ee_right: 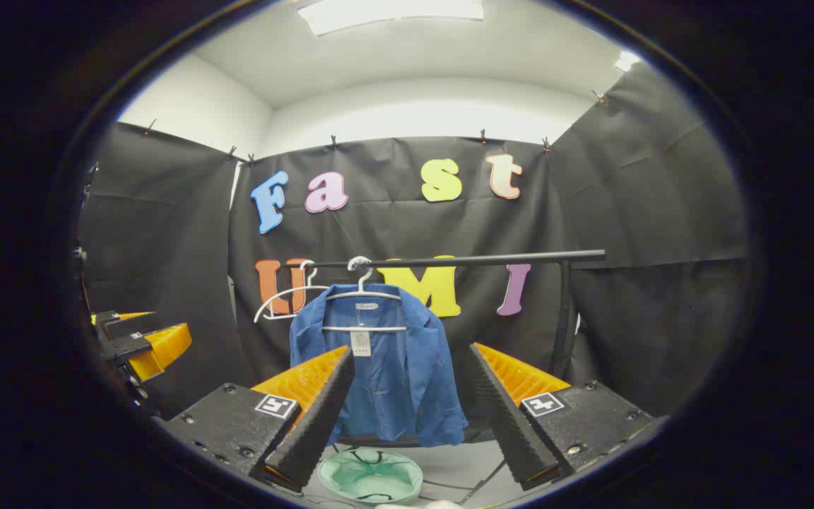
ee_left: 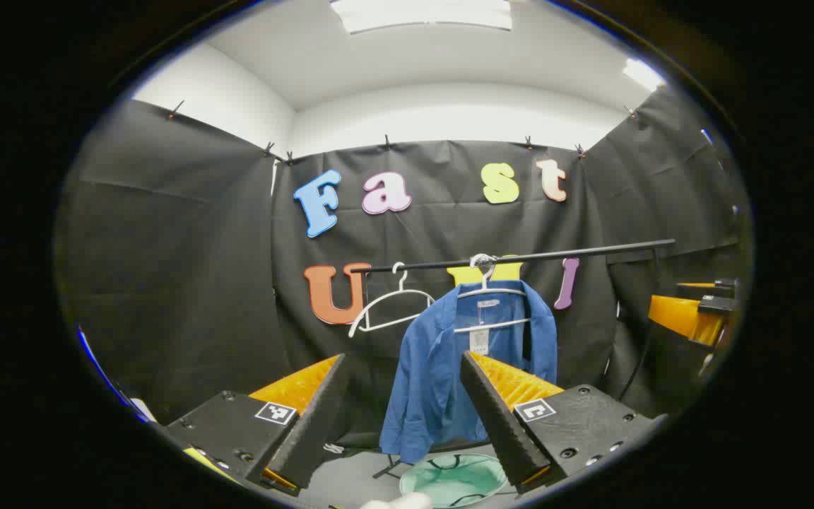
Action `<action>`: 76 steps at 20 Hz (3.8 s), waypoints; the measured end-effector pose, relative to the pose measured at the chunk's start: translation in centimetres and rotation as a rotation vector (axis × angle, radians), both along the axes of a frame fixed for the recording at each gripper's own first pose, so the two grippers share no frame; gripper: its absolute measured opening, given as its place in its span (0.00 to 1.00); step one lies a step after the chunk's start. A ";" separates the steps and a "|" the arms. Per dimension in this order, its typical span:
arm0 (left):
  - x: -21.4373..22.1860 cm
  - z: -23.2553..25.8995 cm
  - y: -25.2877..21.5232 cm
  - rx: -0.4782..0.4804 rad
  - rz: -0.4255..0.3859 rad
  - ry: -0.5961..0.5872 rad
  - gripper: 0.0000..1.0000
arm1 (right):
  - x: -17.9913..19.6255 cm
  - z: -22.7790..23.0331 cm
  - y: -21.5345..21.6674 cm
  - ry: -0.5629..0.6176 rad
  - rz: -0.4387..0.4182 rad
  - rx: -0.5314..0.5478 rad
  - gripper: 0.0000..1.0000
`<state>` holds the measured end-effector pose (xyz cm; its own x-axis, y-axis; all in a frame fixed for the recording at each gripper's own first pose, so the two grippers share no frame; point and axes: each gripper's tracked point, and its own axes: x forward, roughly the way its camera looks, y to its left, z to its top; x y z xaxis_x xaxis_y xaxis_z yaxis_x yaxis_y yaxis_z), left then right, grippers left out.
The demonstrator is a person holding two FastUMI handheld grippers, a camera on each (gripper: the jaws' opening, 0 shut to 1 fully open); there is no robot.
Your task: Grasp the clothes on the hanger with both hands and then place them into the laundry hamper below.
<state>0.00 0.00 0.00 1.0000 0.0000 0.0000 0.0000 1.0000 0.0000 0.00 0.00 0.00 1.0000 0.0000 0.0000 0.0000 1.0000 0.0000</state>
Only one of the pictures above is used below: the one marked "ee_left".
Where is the black clothes rack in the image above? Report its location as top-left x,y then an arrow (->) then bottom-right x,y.
350,239 -> 676,481

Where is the white hanger with taped hook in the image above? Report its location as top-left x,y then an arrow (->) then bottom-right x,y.
453,253 -> 531,334

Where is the small ceiling light panel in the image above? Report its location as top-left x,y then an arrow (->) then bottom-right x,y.
623,58 -> 666,91

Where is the blue corduroy shirt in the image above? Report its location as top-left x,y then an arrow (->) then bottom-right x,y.
379,281 -> 558,465

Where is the row of small black clips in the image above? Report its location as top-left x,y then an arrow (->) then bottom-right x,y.
167,99 -> 641,165

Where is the large ceiling light panel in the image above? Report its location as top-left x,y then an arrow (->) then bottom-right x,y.
329,0 -> 514,35

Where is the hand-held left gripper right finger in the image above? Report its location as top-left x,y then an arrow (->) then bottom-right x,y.
459,351 -> 666,496

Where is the white rounded object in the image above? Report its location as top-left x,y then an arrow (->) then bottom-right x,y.
361,493 -> 435,509

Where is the white plastic hanger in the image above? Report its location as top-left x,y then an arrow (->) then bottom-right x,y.
348,262 -> 436,338

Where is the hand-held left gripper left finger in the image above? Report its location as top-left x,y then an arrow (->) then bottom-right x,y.
165,353 -> 348,496

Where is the green laundry hamper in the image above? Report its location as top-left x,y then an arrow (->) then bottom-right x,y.
399,452 -> 508,508

